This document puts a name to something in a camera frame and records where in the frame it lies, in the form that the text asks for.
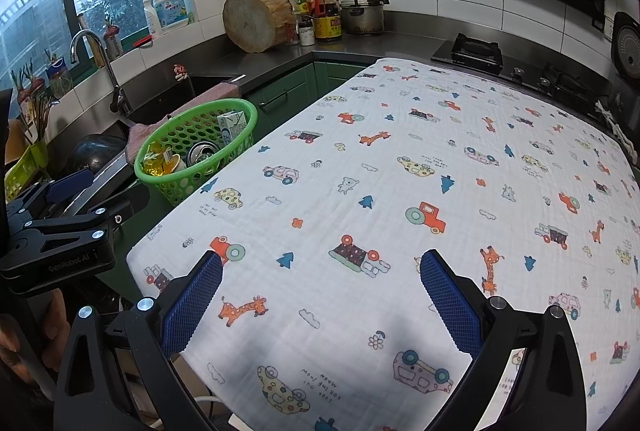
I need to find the green plastic basket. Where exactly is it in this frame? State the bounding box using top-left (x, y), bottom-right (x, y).
top-left (134, 98), bottom-right (259, 207)

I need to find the steel faucet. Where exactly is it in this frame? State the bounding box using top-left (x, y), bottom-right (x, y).
top-left (69, 30), bottom-right (133, 114)

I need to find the glass jar blue lid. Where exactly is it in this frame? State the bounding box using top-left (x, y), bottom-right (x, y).
top-left (46, 56), bottom-right (75, 94)

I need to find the steel pressure cooker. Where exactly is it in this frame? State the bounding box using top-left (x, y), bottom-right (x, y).
top-left (340, 0), bottom-right (391, 35)

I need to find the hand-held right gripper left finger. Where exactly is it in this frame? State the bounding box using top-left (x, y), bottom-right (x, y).
top-left (52, 250), bottom-right (224, 431)

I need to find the steel kitchen sink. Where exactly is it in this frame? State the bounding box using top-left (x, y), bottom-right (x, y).
top-left (115, 74), bottom-right (241, 132)

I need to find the soy sauce jug yellow label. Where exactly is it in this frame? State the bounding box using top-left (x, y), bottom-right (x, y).
top-left (315, 6), bottom-right (344, 42)

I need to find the printed white tablecloth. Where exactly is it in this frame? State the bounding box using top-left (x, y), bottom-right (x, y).
top-left (126, 58), bottom-right (640, 431)

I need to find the round wooden chopping block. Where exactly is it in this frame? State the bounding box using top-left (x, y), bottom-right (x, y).
top-left (222, 0), bottom-right (296, 54)

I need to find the black rice cooker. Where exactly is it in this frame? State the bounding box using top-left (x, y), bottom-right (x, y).
top-left (610, 11), bottom-right (640, 84)

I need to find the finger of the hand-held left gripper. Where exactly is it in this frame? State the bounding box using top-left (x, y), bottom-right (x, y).
top-left (6, 171), bottom-right (97, 233)
top-left (29, 185), bottom-right (152, 253)

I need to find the blue soda can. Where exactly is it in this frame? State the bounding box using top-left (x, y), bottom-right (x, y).
top-left (186, 141), bottom-right (221, 167)

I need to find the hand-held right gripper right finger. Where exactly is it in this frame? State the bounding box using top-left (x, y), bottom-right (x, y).
top-left (419, 249), bottom-right (588, 431)

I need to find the yellow wrapper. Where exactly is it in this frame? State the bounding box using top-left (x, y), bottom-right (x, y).
top-left (141, 146), bottom-right (173, 177)

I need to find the black gas stove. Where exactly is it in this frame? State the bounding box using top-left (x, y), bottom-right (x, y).
top-left (431, 34), bottom-right (608, 112)

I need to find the white rag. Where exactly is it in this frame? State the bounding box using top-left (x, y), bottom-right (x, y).
top-left (594, 98), bottom-right (631, 142)

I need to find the yellow green plastic bin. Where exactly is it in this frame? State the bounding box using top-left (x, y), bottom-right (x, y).
top-left (4, 141), bottom-right (51, 202)

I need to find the blue white milk carton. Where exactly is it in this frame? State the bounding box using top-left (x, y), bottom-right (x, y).
top-left (216, 110), bottom-right (249, 147)

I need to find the pink towel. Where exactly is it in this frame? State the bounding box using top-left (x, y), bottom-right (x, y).
top-left (125, 80), bottom-right (243, 162)

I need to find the black wok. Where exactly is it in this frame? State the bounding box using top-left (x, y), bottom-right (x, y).
top-left (65, 134), bottom-right (128, 177)

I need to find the person's left hand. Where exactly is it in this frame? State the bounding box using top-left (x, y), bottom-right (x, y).
top-left (0, 288), bottom-right (71, 382)

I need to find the white detergent jug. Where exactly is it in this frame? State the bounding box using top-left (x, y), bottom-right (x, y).
top-left (152, 0), bottom-right (190, 31)

